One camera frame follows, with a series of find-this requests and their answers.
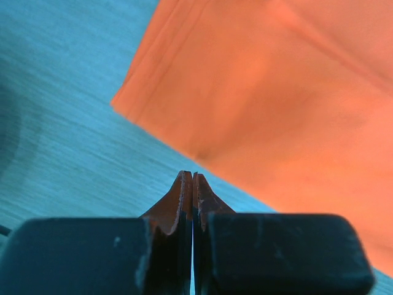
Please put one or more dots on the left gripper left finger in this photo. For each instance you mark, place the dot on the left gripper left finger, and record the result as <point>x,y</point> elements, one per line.
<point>150,254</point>

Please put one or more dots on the orange t shirt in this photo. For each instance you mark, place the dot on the orange t shirt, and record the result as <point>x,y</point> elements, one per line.
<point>291,101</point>

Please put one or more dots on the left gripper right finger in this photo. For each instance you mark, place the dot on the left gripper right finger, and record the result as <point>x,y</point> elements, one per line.
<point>274,253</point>

